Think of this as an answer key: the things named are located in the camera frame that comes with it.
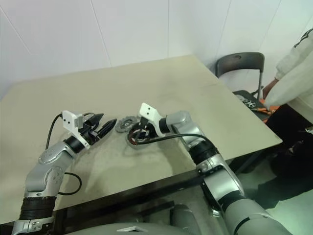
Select silver spoked wheel part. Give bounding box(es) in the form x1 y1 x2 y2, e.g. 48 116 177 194
238 95 258 109

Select grey robot torso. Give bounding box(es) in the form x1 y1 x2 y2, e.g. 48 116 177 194
80 221 233 235

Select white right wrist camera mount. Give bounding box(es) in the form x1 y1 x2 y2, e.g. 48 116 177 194
138 102 172 136

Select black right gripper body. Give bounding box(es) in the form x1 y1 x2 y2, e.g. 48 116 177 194
137 117 155 138

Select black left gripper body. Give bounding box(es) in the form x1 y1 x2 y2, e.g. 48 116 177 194
78 120 101 147

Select person in white jacket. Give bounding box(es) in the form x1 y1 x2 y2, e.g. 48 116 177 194
244 26 313 209

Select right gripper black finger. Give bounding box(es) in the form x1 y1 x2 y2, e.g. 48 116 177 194
132 129 147 142

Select dark rounded shape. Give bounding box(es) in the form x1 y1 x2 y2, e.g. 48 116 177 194
169 204 197 235

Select orange stool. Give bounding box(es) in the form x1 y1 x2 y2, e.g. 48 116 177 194
259 97 276 123

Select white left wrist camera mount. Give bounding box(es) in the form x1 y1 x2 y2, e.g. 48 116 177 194
62 110 90 149

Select bystander bare hand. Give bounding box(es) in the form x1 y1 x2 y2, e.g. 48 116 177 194
262 78 280 100

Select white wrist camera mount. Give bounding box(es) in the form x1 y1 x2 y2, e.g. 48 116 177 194
138 102 172 136
62 110 90 149

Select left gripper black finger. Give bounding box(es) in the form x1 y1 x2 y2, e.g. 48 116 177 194
86 112 106 130
96 118 118 142

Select black folding chair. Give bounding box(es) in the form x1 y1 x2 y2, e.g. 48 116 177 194
215 51 266 109

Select grey gear plate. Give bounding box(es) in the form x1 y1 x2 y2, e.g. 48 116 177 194
114 117 135 134

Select orange handled pliers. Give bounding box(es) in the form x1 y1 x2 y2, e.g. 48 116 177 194
254 106 273 116

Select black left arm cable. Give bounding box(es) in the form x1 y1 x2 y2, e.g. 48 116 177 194
45 113 83 196

